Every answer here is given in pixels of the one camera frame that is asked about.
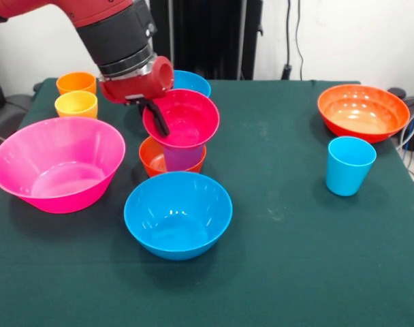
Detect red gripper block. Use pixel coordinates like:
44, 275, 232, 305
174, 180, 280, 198
98, 54, 176, 138

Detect small magenta bowl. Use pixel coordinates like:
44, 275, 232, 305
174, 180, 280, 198
142, 89, 221, 150

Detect small orange bowl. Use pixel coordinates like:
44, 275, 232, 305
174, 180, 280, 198
138, 136, 208, 178

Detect purple cup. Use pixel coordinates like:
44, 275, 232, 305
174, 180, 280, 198
162, 144, 206, 172

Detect large red-orange bowl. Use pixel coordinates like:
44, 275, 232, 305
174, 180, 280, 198
317, 84, 411, 144

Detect blue bowl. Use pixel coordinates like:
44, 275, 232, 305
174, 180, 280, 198
172, 69, 212, 99
123, 171, 234, 262

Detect yellow cup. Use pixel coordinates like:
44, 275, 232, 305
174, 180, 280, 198
54, 90, 99, 119

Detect orange cup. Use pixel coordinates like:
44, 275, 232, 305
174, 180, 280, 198
56, 71, 97, 96

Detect large pink bowl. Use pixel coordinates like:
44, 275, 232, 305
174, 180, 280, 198
0, 116, 126, 215

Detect dark green table cloth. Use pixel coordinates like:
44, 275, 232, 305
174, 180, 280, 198
0, 77, 414, 327

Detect blue cup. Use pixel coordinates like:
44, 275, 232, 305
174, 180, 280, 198
325, 136, 377, 197

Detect black wall cable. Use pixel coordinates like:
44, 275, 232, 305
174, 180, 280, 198
281, 0, 305, 81

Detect blue and white cables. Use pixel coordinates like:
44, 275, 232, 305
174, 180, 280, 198
397, 108, 414, 185

